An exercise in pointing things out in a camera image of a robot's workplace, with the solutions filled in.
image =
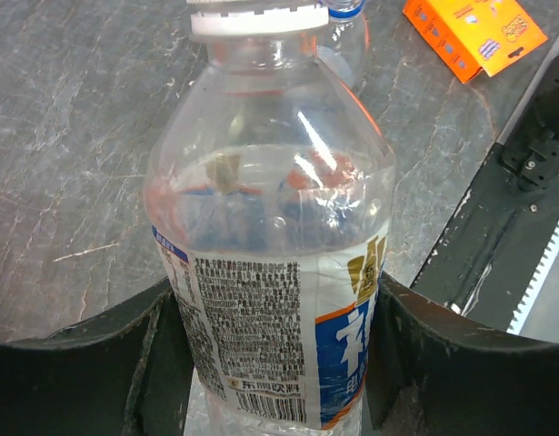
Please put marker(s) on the white bottle cap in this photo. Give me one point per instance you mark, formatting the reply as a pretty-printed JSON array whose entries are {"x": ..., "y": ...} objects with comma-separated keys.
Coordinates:
[{"x": 251, "y": 18}]

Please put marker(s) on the white cable duct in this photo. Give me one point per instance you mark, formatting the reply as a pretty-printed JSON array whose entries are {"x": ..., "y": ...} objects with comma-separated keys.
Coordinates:
[{"x": 536, "y": 283}]

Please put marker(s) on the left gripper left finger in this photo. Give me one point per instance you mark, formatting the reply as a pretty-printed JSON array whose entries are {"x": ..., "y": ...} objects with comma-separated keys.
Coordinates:
[{"x": 126, "y": 371}]

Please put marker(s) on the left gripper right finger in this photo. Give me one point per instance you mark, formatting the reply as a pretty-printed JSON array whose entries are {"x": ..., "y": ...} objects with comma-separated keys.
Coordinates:
[{"x": 433, "y": 372}]

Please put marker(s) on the blue label pepsi bottle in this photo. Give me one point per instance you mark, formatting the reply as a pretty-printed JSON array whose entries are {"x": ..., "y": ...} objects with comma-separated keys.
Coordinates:
[{"x": 344, "y": 44}]

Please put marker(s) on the orange snack box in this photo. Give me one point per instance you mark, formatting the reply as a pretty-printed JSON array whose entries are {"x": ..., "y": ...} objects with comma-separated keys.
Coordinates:
[{"x": 475, "y": 36}]

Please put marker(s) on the small clear water bottle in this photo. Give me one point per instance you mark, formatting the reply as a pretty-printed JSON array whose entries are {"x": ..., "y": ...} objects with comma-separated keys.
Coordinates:
[{"x": 269, "y": 194}]

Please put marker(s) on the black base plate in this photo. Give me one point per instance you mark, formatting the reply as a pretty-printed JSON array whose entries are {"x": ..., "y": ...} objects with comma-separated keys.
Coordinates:
[{"x": 484, "y": 258}]

